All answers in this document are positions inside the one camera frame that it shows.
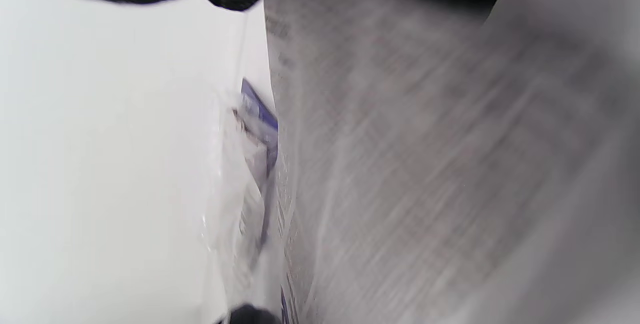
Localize person's left hand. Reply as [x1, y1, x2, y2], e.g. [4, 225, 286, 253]
[215, 304, 281, 324]

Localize blue folder with clear sleeves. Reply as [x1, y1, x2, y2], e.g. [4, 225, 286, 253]
[200, 14, 301, 324]

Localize newspaper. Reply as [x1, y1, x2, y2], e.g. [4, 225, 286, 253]
[263, 0, 640, 324]

